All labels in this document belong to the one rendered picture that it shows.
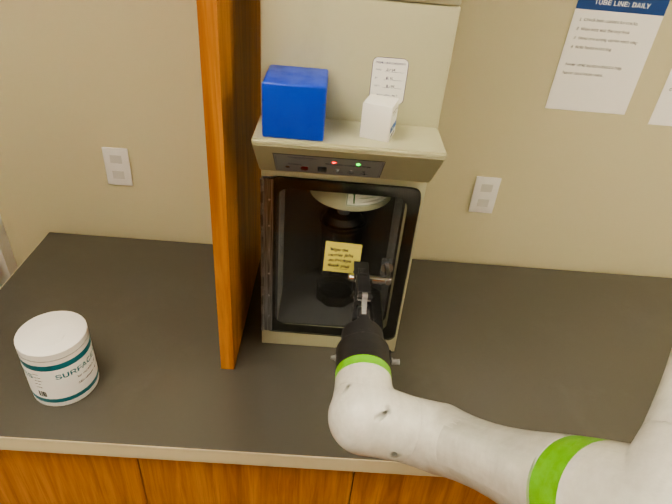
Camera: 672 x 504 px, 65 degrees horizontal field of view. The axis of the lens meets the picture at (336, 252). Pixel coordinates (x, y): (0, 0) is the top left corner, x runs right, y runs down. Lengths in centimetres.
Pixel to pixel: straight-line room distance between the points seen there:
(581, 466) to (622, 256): 135
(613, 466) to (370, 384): 39
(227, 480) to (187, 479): 9
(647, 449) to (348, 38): 72
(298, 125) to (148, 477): 82
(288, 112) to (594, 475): 64
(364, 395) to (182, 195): 99
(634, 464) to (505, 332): 97
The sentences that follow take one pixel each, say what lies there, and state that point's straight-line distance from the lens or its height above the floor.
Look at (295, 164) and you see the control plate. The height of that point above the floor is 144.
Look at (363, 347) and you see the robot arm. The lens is 87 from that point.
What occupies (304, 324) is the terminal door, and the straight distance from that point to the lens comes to 123.
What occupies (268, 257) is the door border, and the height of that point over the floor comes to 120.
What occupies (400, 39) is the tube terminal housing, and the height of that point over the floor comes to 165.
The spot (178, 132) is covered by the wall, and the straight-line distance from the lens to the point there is 153.
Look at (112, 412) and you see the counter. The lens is 122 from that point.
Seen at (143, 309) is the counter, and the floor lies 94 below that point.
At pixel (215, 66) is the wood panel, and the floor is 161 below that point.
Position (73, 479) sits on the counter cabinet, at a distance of 136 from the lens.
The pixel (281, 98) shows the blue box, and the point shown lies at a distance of 86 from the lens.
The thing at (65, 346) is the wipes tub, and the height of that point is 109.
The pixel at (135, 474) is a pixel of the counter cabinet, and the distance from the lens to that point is 129.
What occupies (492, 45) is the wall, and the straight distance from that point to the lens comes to 143.
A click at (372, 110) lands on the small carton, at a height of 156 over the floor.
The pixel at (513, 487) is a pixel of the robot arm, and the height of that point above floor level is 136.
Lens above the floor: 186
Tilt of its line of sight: 35 degrees down
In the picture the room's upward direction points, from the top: 5 degrees clockwise
